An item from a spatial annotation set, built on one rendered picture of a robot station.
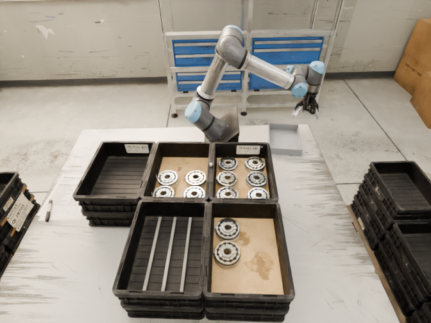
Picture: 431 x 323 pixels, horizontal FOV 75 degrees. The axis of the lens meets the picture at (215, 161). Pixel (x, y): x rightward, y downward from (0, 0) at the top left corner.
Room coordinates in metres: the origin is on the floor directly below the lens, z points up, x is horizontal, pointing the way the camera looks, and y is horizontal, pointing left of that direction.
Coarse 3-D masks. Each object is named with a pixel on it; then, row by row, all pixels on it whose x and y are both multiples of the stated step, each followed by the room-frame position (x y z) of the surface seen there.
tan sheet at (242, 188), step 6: (240, 162) 1.11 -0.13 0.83; (240, 168) 1.07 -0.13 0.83; (264, 168) 1.06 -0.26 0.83; (216, 174) 1.02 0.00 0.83; (240, 174) 1.02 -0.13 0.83; (246, 174) 1.02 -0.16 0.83; (240, 180) 0.98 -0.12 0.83; (216, 186) 0.94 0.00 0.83; (240, 186) 0.93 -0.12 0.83; (246, 186) 0.93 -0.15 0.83; (216, 192) 0.90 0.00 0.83; (240, 192) 0.90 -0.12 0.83; (246, 192) 0.90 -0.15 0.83
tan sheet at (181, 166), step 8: (168, 160) 1.14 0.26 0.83; (176, 160) 1.14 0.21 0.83; (184, 160) 1.14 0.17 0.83; (192, 160) 1.13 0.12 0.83; (200, 160) 1.13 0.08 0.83; (160, 168) 1.08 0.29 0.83; (168, 168) 1.08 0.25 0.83; (176, 168) 1.08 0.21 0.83; (184, 168) 1.07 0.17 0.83; (192, 168) 1.07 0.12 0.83; (200, 168) 1.07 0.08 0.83; (184, 184) 0.96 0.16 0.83; (176, 192) 0.90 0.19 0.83
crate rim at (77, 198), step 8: (96, 152) 1.10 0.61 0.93; (152, 152) 1.09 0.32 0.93; (88, 168) 0.98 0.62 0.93; (144, 176) 0.92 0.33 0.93; (80, 184) 0.88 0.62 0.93; (80, 200) 0.80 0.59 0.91; (88, 200) 0.80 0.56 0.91; (96, 200) 0.79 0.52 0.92; (104, 200) 0.79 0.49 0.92; (112, 200) 0.79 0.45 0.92; (120, 200) 0.79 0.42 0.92; (128, 200) 0.79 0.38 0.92; (136, 200) 0.79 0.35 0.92
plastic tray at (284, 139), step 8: (272, 128) 1.58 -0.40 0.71; (280, 128) 1.58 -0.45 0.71; (288, 128) 1.57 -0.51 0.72; (296, 128) 1.56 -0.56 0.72; (272, 136) 1.50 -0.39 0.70; (280, 136) 1.50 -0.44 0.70; (288, 136) 1.50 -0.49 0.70; (296, 136) 1.50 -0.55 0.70; (272, 144) 1.41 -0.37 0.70; (280, 144) 1.41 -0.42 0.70; (288, 144) 1.41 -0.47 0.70; (296, 144) 1.41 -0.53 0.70; (272, 152) 1.32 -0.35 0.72; (280, 152) 1.32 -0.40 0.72; (288, 152) 1.31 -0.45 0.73; (296, 152) 1.30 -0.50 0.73
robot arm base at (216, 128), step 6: (216, 120) 1.37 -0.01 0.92; (222, 120) 1.40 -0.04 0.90; (210, 126) 1.34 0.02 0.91; (216, 126) 1.35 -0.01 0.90; (222, 126) 1.36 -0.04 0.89; (204, 132) 1.34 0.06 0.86; (210, 132) 1.32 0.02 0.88; (216, 132) 1.32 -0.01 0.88; (222, 132) 1.33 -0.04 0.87; (210, 138) 1.33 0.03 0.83; (216, 138) 1.31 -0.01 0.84
